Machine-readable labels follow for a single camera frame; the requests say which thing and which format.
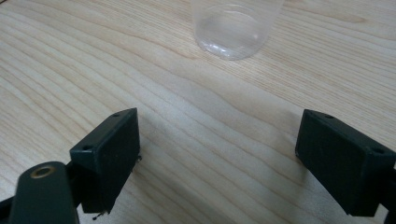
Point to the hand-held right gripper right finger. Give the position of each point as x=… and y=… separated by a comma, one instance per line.
x=339, y=161

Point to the clear plastic cup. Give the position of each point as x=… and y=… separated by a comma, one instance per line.
x=235, y=29

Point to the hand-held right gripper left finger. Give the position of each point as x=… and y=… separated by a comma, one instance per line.
x=107, y=161

